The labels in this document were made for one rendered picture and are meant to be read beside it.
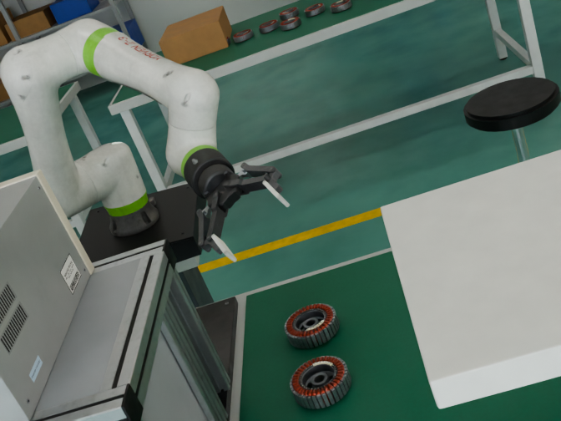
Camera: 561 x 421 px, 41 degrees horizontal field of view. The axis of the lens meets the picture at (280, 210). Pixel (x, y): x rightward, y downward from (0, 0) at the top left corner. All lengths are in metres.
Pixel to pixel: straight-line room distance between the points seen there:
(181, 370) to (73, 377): 0.23
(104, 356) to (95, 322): 0.11
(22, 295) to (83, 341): 0.12
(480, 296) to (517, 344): 0.08
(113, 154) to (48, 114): 0.29
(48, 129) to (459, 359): 1.41
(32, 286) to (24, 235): 0.08
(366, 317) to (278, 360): 0.20
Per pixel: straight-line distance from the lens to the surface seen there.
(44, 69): 1.84
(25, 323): 1.13
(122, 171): 2.14
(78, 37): 1.88
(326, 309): 1.59
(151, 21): 8.18
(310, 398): 1.41
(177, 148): 1.59
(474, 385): 0.71
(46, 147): 1.97
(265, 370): 1.57
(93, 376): 1.10
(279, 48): 3.86
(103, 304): 1.26
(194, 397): 1.31
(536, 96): 2.85
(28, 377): 1.11
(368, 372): 1.46
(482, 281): 0.80
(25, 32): 7.94
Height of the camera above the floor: 1.66
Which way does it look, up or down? 25 degrees down
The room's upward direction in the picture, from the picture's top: 22 degrees counter-clockwise
